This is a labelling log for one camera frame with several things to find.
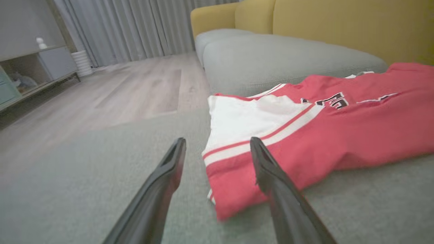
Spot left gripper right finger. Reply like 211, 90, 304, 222
250, 137, 338, 244

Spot narrow yellow backrest cushion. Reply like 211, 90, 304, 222
235, 0, 276, 34

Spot white ribbed cylinder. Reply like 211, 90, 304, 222
71, 50, 94, 77

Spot grey low cabinet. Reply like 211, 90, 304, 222
0, 44, 81, 112

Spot large grey sofa seat cushion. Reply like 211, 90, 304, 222
0, 102, 434, 244

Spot red white basketball jersey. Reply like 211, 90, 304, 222
202, 62, 434, 222

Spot wide yellow backrest cushion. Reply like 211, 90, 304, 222
273, 0, 434, 66

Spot yellow sofa armrest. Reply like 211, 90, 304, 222
190, 3, 238, 38

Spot plush toy in cabinet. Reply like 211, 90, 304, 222
9, 72, 38, 91

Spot pale green cabinet door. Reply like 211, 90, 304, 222
0, 66, 21, 105

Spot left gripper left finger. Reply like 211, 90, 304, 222
102, 137, 187, 244

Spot grey pleated curtain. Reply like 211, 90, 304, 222
53, 0, 241, 67

